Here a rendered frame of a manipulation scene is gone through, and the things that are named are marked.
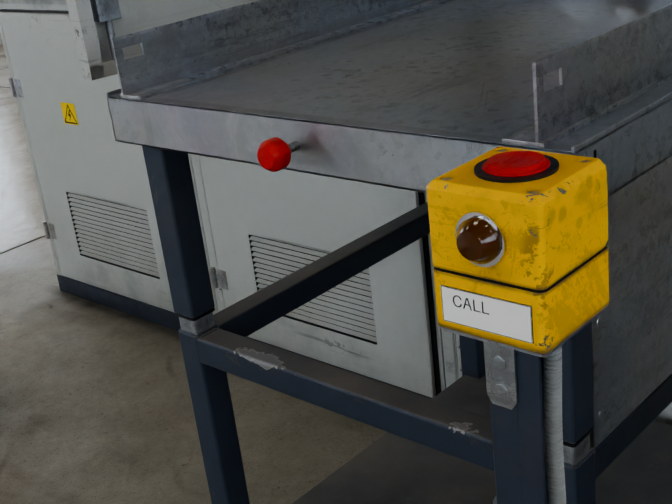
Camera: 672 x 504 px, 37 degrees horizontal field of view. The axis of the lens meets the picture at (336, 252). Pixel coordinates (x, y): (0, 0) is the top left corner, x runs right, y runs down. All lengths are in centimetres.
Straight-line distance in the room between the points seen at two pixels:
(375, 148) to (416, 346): 107
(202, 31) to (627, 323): 62
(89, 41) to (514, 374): 88
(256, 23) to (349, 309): 87
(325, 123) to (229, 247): 131
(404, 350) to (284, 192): 40
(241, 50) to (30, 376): 139
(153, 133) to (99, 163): 138
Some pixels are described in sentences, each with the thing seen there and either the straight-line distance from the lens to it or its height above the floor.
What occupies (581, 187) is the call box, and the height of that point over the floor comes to 89.
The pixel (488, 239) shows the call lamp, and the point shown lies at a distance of 58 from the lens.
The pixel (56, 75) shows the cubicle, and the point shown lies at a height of 64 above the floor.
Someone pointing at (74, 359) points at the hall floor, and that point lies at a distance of 256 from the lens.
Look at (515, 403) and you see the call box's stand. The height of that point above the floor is 75.
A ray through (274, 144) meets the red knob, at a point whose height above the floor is 83.
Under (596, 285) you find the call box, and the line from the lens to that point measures 63.
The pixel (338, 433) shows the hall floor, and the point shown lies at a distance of 205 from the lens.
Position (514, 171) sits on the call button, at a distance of 59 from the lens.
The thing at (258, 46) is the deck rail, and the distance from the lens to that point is 134.
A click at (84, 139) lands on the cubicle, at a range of 258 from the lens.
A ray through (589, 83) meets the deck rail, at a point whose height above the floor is 88.
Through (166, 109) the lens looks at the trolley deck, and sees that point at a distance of 115.
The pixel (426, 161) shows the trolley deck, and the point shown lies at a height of 82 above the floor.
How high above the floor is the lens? 109
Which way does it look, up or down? 22 degrees down
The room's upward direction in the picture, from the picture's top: 7 degrees counter-clockwise
